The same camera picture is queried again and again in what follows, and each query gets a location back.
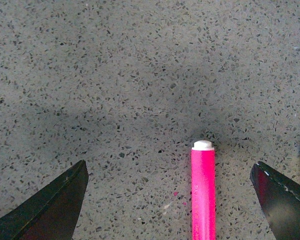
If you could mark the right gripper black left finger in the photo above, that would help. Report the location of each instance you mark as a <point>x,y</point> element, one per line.
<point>53,212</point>

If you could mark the pink marker pen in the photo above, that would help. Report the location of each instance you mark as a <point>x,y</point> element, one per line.
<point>203,194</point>

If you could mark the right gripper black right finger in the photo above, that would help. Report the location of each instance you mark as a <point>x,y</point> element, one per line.
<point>279,199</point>

